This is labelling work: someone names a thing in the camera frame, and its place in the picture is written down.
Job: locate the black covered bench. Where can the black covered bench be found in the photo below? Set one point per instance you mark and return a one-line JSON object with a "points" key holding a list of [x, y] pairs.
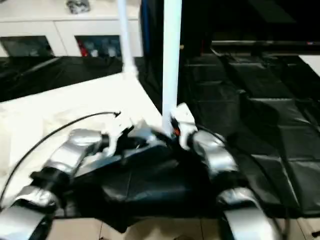
{"points": [[265, 43]]}

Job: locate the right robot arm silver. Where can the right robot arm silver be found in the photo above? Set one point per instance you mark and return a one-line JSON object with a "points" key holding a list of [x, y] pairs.
{"points": [[217, 152]]}

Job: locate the white plastic table top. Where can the white plastic table top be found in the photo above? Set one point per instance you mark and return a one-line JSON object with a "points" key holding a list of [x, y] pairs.
{"points": [[62, 105]]}

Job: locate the white plastic table leg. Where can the white plastic table leg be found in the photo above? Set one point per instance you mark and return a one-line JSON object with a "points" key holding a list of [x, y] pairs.
{"points": [[126, 37], [171, 62]]}

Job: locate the white cabinet with glass doors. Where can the white cabinet with glass doors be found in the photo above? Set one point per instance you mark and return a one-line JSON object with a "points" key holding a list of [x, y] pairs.
{"points": [[37, 27]]}

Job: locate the white flat board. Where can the white flat board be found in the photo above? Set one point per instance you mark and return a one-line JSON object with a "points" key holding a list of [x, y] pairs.
{"points": [[311, 65]]}

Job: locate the red package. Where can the red package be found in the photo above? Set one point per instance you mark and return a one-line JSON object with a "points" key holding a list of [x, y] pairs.
{"points": [[82, 48]]}

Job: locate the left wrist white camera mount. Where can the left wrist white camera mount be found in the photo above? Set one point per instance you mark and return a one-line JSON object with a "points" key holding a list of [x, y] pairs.
{"points": [[115, 135]]}

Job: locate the black work mat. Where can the black work mat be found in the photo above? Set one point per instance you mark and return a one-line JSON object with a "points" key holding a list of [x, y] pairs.
{"points": [[250, 112]]}

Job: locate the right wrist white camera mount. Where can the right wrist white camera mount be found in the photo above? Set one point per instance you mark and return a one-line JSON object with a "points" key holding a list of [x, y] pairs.
{"points": [[185, 115]]}

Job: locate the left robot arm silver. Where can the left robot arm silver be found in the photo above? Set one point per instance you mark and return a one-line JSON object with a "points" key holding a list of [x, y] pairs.
{"points": [[70, 150]]}

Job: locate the black cabinet with yellow label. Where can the black cabinet with yellow label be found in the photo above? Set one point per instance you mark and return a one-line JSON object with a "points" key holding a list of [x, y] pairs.
{"points": [[197, 25]]}

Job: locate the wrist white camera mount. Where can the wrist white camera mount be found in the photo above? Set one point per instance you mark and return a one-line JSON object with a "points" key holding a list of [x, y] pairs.
{"points": [[115, 135], [185, 115]]}

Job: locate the small white jar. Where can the small white jar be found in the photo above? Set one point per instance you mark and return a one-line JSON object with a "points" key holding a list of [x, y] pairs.
{"points": [[94, 53]]}

